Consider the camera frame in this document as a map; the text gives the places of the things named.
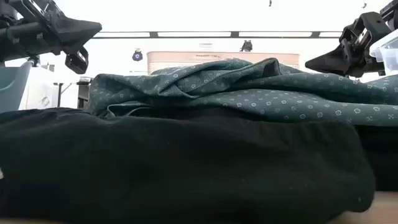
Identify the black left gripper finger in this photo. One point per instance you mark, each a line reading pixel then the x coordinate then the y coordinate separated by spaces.
pixel 81 31
pixel 76 62

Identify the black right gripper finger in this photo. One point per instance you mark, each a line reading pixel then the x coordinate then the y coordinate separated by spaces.
pixel 329 62

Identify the green flower-print cloth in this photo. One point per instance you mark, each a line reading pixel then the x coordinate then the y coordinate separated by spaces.
pixel 248 93

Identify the black cloth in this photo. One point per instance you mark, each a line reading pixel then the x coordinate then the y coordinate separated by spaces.
pixel 155 171

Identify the black ceiling spot lamp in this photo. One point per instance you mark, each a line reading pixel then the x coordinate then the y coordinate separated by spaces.
pixel 137 55
pixel 246 46
pixel 35 61

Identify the clear plastic bin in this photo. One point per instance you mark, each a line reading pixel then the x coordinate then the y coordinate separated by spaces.
pixel 388 53

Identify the teal plastic basket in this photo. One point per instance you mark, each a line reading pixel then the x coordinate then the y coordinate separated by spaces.
pixel 12 90

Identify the white perforated laundry basket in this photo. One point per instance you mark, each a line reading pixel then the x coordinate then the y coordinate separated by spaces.
pixel 186 60

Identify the black metal frame stand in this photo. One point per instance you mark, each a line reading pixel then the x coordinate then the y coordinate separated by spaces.
pixel 59 93

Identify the black ceiling light rail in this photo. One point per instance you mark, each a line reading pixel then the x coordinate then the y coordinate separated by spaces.
pixel 234 34

